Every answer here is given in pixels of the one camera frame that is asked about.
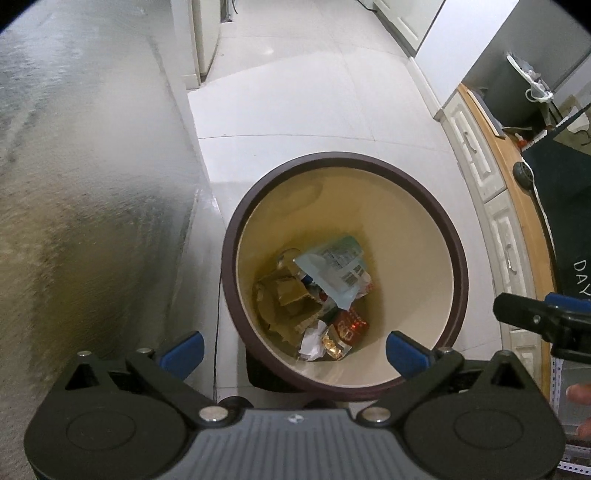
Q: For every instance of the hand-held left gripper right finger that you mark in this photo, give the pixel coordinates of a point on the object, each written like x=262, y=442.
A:
x=406, y=357

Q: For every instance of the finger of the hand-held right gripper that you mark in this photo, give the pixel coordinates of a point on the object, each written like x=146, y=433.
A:
x=521, y=314
x=568, y=302

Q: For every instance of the grey bin with white bag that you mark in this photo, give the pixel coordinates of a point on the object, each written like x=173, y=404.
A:
x=512, y=87

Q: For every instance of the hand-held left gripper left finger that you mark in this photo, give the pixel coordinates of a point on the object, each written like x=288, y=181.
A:
x=184, y=353

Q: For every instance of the black round object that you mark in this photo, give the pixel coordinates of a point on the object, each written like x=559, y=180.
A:
x=524, y=173

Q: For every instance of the grey flat board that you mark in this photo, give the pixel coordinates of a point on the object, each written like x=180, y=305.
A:
x=487, y=113

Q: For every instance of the white kitchen base cabinets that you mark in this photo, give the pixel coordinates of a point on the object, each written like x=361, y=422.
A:
x=411, y=18

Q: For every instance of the person's right hand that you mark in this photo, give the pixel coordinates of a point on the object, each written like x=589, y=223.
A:
x=581, y=393

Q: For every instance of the metal can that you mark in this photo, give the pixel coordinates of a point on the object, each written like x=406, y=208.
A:
x=287, y=257

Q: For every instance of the yellow bin with brown rim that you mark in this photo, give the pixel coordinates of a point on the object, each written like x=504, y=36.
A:
x=392, y=221

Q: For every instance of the white refrigerator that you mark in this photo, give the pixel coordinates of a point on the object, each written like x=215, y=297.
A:
x=205, y=37

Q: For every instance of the clear bag with teal print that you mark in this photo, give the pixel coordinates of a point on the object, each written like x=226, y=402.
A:
x=337, y=272

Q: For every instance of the dark printed cloth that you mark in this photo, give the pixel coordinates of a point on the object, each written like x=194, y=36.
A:
x=563, y=221

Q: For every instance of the gold foil wrapper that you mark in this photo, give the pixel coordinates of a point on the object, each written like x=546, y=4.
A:
x=333, y=347

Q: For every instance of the low white cabinet wooden top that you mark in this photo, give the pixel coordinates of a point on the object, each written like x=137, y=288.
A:
x=496, y=217

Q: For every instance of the perforated white strip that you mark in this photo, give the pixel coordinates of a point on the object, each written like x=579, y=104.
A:
x=561, y=392

